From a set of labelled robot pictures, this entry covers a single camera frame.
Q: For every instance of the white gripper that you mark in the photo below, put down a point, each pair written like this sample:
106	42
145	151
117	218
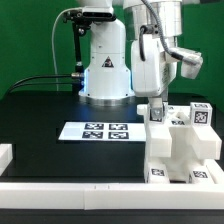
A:
151	72

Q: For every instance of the white tagged cube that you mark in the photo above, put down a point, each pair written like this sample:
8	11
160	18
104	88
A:
157	112
200	113

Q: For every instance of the white chair back frame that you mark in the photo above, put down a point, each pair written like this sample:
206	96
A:
206	143

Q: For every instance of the white chair seat with pegs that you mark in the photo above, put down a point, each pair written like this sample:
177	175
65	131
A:
176	160

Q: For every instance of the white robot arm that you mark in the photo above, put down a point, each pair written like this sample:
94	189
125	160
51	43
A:
108	77

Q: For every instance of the white marker sheet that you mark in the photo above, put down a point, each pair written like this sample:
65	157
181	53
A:
99	131

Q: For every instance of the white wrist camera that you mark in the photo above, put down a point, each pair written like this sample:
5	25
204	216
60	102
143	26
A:
191	61

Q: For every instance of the white right border rail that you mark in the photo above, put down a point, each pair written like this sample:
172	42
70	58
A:
215	171

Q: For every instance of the white border rail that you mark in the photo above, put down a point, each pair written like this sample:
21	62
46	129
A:
110	196
215	171
6	156

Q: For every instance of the black camera on stand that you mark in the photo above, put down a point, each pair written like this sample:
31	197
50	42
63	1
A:
82	18

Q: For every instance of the white front border rail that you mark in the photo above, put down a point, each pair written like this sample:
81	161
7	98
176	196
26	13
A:
110	196

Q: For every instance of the white left border rail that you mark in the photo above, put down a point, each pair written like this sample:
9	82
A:
6	156

